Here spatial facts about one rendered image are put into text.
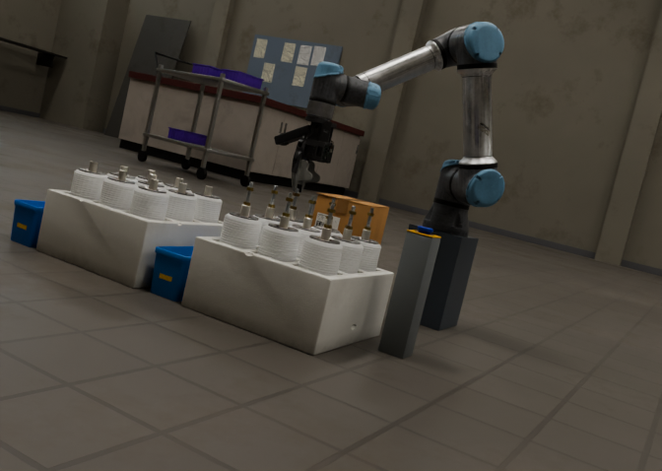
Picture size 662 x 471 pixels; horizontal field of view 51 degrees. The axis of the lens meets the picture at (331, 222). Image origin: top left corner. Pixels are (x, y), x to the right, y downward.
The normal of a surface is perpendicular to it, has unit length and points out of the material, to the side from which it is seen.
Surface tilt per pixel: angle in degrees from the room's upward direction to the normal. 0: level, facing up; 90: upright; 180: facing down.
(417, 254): 90
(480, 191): 97
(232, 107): 90
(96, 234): 90
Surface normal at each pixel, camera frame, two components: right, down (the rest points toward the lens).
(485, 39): 0.30, 0.02
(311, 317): -0.44, -0.03
